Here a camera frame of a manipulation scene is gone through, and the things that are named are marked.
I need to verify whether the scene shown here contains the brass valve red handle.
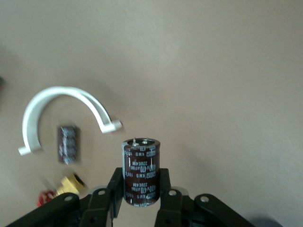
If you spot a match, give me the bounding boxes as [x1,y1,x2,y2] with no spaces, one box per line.
[37,172,86,206]

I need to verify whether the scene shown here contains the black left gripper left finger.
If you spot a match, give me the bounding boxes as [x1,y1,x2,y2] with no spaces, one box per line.
[7,167,125,227]

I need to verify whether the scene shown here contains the white curved pipe clamp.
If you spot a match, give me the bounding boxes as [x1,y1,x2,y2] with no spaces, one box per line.
[18,86,124,157]

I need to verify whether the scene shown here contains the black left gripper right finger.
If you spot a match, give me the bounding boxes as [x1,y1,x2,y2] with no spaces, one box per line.
[153,167,256,227]

